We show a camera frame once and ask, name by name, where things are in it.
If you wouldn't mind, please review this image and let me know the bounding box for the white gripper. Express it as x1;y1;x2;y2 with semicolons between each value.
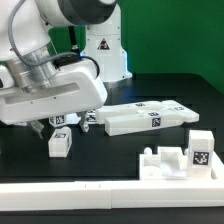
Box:
0;60;107;138

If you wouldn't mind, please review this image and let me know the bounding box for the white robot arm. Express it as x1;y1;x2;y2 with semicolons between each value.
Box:
0;0;131;133

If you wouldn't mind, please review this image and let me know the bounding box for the rear long white bar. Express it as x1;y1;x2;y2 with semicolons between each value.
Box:
95;100;199;124

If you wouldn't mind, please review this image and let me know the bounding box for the white chair seat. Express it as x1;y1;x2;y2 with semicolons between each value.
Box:
139;146;224;181

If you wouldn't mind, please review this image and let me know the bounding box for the flat white chair back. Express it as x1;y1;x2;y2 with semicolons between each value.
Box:
86;110;97;124

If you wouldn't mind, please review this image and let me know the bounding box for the white obstacle fence wall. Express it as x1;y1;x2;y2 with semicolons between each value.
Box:
0;159;224;212

